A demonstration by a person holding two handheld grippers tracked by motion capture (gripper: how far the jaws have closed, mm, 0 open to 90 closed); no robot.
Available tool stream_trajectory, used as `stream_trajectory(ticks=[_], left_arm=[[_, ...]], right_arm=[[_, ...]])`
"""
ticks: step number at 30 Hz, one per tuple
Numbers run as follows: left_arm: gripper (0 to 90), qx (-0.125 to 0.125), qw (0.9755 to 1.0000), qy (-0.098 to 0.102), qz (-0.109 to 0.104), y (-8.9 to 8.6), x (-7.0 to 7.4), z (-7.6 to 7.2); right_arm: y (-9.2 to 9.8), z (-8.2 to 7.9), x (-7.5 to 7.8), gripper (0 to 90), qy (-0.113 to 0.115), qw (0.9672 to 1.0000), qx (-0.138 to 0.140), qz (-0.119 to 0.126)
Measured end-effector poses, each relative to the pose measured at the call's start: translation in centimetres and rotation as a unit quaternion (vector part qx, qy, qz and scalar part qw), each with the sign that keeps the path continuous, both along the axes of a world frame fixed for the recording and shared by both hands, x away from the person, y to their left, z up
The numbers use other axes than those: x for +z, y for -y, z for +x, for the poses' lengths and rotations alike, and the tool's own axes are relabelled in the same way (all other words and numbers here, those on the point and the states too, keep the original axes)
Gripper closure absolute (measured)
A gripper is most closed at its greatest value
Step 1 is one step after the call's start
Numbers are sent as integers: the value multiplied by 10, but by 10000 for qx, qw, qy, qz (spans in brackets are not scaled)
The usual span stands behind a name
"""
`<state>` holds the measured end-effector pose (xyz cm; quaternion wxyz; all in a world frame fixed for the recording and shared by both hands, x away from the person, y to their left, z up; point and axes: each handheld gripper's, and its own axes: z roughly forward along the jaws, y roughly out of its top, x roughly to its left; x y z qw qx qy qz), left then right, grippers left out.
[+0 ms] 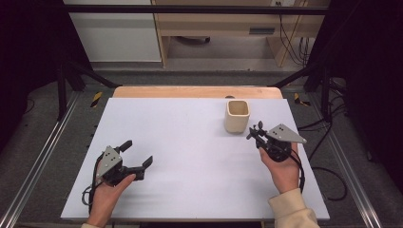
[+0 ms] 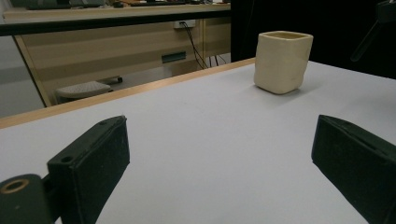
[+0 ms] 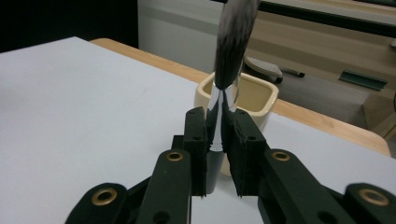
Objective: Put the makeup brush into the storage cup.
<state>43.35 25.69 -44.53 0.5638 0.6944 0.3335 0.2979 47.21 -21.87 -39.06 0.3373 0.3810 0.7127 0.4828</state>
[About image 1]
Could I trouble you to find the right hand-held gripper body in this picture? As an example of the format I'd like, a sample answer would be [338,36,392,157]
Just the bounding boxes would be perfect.
[259,123,308,163]

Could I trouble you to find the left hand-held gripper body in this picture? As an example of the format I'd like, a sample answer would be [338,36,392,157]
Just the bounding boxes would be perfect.
[94,144,145,188]

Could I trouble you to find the black makeup brush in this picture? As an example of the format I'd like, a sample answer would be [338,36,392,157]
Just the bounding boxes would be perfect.
[245,120,265,142]

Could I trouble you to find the beige square cup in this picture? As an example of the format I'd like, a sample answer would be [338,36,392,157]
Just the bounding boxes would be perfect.
[223,99,251,134]

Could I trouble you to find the person's left hand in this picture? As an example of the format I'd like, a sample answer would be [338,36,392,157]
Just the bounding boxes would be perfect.
[86,173,137,228]

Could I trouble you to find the person's right hand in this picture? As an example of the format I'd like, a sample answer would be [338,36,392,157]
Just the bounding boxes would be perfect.
[259,142,300,195]

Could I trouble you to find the white table board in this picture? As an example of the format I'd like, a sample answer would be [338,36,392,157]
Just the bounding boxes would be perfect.
[60,97,331,221]

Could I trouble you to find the yellow black floor tape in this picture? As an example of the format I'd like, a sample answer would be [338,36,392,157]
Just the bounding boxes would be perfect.
[89,90,104,109]
[293,92,312,107]

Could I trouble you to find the black metal stand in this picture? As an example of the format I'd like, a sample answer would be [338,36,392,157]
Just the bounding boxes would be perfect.
[268,61,333,124]
[56,59,121,122]

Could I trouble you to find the wooden table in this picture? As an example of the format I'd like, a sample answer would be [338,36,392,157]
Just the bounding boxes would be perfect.
[112,85,284,100]

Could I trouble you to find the grey desk label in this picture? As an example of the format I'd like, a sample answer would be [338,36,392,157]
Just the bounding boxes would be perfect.
[248,27,277,36]

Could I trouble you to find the white cabinet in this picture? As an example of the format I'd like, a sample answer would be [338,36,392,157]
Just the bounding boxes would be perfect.
[62,0,163,63]

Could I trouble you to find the black curtain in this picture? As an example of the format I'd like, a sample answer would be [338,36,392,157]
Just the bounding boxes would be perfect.
[0,0,93,152]
[307,0,403,186]

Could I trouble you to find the wooden desk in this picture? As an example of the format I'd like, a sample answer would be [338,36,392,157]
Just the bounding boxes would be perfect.
[151,0,331,68]

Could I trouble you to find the right hand-held gripper cable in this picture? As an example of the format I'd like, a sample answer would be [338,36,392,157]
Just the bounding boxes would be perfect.
[288,147,306,194]

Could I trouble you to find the hand-held gripper cable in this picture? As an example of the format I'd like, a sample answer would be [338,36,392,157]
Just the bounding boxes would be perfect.
[288,147,306,194]
[81,153,106,215]

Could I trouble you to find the left hand-held gripper cable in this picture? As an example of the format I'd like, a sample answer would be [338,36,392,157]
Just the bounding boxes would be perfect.
[81,153,106,215]

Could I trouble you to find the black floor cable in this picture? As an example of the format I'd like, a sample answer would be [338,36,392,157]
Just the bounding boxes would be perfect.
[307,122,349,202]

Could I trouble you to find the aluminium floor rail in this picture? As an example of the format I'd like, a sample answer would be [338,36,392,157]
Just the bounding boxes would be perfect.
[0,90,81,228]
[307,94,385,228]

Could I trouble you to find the hanging black desk cables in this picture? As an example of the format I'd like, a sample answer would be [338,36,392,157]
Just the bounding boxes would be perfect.
[275,1,313,68]

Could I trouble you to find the black horizontal frame bar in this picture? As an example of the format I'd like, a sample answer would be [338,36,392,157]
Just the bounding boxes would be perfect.
[62,4,329,16]

